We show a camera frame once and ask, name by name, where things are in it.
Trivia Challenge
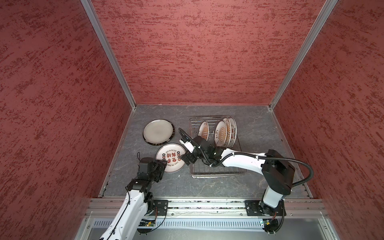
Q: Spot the red rimmed white plate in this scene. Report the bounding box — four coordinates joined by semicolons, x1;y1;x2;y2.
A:
156;144;186;173

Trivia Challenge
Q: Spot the orange patterned plate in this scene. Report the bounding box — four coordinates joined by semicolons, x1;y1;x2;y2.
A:
214;118;232;147

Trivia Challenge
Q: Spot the green rimmed patterned plate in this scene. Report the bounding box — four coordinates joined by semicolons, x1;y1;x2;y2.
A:
228;117;237;148

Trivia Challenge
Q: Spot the plain white plate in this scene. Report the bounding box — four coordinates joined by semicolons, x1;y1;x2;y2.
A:
143;119;174;145

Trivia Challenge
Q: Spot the dark rimmed patterned plate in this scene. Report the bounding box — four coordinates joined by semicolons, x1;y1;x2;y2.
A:
142;119;176;147

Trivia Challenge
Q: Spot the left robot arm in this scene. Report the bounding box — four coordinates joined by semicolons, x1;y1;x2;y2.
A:
100;158;167;240

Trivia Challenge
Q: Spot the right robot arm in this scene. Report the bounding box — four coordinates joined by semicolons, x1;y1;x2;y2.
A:
180;136;314;216

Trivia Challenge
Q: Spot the small patterned plate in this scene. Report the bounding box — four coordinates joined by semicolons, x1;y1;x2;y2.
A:
198;121;210;141

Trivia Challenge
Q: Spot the right corner aluminium profile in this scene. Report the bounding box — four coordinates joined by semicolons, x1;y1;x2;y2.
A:
269;0;338;111

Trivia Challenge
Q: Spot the corner aluminium profile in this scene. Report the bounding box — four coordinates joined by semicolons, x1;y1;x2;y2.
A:
269;0;338;111
81;0;137;111

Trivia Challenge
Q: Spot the left corner aluminium profile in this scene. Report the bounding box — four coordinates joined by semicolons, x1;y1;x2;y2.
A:
81;0;137;111

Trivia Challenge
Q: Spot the metal wire dish rack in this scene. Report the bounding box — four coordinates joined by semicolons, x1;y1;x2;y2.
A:
189;116;247;178

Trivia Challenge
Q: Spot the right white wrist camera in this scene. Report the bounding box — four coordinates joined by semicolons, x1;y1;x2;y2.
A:
180;139;195;153

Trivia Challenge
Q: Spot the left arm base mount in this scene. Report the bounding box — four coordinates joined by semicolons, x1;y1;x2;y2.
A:
145;200;169;217

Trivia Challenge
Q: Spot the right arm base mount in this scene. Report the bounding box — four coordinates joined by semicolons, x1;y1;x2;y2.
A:
245;200;287;217

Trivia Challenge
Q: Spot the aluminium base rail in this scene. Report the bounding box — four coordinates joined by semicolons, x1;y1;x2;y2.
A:
85;197;329;219

